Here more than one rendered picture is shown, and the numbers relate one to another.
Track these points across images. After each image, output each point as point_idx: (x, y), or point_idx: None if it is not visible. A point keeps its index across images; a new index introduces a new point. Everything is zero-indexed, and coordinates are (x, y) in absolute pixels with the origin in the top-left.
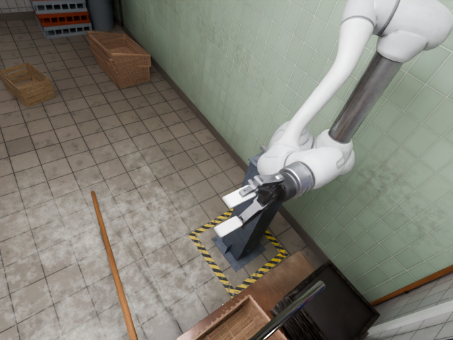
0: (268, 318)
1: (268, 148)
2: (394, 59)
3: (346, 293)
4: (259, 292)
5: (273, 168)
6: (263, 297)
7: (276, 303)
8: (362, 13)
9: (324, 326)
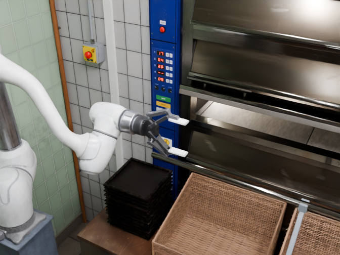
0: (164, 221)
1: (15, 216)
2: None
3: (125, 174)
4: (136, 253)
5: (109, 148)
6: (139, 249)
7: (145, 226)
8: None
9: (156, 181)
